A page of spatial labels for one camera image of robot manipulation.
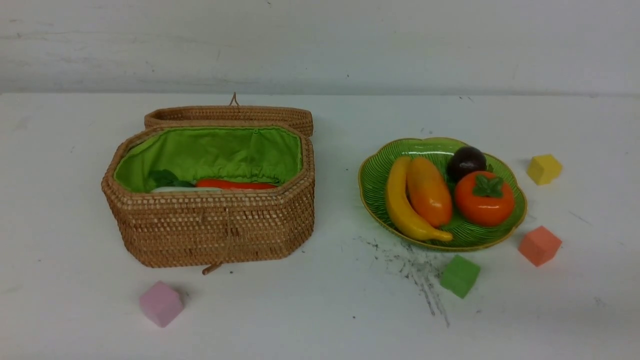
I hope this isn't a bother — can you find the orange red carrot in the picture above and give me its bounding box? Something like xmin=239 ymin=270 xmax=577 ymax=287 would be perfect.
xmin=194 ymin=178 xmax=278 ymax=191

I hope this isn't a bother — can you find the green foam cube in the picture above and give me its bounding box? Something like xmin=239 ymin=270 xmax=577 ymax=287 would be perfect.
xmin=439 ymin=254 xmax=481 ymax=299

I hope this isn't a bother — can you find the yellow foam cube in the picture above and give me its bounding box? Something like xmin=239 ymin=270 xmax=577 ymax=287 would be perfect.
xmin=526 ymin=153 xmax=563 ymax=186

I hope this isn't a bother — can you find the pink foam cube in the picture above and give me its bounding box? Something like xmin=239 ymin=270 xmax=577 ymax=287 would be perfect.
xmin=138 ymin=281 xmax=185 ymax=328

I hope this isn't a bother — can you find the dark purple mangosteen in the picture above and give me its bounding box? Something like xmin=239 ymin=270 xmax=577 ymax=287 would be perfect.
xmin=446 ymin=145 xmax=487 ymax=183

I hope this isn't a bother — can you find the woven wicker basket green lining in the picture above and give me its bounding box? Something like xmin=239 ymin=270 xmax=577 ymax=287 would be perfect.
xmin=102 ymin=99 xmax=316 ymax=274

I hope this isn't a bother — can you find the yellow banana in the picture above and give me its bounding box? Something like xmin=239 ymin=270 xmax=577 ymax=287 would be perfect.
xmin=384 ymin=156 xmax=453 ymax=242

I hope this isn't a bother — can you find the salmon orange foam cube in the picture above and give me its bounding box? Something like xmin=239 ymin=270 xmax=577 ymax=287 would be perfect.
xmin=518 ymin=226 xmax=563 ymax=267

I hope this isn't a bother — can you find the orange yellow mango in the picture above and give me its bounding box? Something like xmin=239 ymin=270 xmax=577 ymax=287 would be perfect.
xmin=407 ymin=157 xmax=453 ymax=228

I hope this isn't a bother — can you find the green glass leaf plate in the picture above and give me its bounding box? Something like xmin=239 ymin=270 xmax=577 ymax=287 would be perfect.
xmin=358 ymin=137 xmax=528 ymax=253

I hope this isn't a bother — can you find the orange persimmon green leaf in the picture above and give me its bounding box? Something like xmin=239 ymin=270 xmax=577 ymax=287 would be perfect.
xmin=454 ymin=171 xmax=515 ymax=228

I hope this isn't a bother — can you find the white radish with leaves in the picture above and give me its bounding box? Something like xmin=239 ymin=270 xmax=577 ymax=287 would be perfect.
xmin=149 ymin=169 xmax=222 ymax=193

